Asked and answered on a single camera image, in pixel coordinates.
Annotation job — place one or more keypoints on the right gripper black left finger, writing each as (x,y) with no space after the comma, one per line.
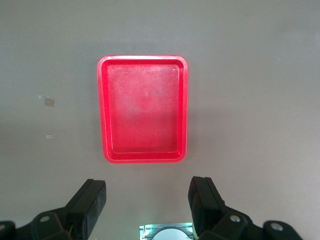
(87,202)

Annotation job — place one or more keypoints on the brown square tape patch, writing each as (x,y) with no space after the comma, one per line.
(49,102)

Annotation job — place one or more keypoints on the red plastic tray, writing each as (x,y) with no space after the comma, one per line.
(142,107)

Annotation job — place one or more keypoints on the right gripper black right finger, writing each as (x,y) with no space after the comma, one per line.
(207,207)

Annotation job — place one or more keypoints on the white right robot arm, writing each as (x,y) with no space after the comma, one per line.
(168,236)

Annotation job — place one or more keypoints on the clear tape scrap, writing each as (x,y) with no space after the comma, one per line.
(50,136)
(43,96)

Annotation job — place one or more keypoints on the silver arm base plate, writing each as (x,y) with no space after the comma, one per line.
(145,231)

